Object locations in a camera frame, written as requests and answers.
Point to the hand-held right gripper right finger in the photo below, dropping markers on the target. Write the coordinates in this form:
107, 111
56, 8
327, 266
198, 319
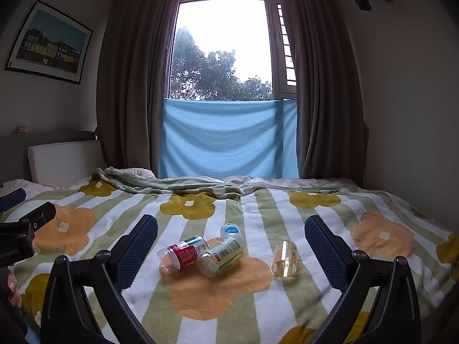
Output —
325, 254

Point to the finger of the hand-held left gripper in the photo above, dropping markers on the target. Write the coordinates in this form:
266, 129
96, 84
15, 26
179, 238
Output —
37, 216
12, 199

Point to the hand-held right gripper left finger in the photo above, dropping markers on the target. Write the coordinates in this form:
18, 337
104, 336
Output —
138, 249

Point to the clear yellowish plastic cup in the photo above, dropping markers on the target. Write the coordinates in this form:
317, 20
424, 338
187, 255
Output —
285, 259

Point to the person's left hand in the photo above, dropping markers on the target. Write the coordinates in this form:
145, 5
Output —
14, 290

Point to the white bed sheet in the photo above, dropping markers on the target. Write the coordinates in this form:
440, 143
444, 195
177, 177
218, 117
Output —
32, 188

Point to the red label plastic bottle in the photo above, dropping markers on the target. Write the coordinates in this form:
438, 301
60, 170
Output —
183, 254

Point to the grey headboard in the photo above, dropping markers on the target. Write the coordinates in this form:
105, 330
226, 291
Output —
14, 150

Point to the white pillow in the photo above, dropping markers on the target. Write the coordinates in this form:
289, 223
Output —
64, 163

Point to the small orange figurine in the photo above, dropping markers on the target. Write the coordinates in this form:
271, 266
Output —
20, 129

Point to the green fleece blanket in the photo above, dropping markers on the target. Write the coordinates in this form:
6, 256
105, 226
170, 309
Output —
172, 184

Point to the green label plastic bottle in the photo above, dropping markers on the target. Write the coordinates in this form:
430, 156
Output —
219, 256

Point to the striped floral blanket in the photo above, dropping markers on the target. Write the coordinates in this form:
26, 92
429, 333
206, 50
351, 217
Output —
251, 294

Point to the small blue white bottle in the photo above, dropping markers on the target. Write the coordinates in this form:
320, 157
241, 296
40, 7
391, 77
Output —
231, 231

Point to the light blue cloth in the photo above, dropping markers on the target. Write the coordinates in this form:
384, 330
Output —
229, 139

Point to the framed houses picture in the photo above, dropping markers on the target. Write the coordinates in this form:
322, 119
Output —
50, 43

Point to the brown curtain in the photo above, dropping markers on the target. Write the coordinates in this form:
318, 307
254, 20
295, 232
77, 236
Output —
322, 89
136, 79

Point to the window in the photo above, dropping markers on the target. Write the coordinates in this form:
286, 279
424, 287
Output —
222, 43

